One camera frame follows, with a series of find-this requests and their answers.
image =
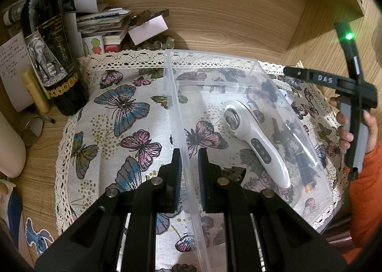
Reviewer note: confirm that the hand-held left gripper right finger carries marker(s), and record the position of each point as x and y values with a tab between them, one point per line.
203	178

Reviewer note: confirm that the yellow tube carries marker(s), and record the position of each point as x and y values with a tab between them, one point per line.
34	90

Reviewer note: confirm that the dark wine bottle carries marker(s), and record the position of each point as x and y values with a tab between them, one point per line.
44	12

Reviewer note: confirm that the stack of books and papers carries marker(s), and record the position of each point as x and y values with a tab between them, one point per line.
101	21

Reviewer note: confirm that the black cylinder with orange tip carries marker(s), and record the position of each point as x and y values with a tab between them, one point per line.
306	173

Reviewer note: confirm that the small brown box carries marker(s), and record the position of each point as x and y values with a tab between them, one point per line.
149	15

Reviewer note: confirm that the pile of small shells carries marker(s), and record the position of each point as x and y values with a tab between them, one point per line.
155	42

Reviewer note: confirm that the clear plastic storage box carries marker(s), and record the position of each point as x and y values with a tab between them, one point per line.
179	110

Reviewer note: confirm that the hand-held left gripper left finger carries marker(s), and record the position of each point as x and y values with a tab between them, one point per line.
177	173

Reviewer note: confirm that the black tool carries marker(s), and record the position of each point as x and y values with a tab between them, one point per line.
283	137

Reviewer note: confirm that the white handwritten note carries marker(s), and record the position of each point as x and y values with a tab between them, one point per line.
12	75

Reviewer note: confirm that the person's right forearm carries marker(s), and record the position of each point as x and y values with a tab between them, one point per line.
367	200

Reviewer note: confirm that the white handheld electric device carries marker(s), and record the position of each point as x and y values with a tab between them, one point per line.
262	152

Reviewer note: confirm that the pink paper card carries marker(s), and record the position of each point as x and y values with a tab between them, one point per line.
146	30

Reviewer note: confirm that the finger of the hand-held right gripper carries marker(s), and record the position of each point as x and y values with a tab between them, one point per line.
307	74

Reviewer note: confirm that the butterfly print lace cloth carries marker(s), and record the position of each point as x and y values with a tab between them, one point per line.
134	116

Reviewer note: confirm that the fruit print card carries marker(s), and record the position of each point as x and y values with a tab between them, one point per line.
94	45

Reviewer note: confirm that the beige rounded cylinder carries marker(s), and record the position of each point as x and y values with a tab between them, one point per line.
9	146

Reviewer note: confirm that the blue cartoon sticker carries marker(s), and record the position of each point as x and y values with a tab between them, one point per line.
35	236

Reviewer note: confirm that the person's right hand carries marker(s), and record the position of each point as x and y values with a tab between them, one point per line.
343	136

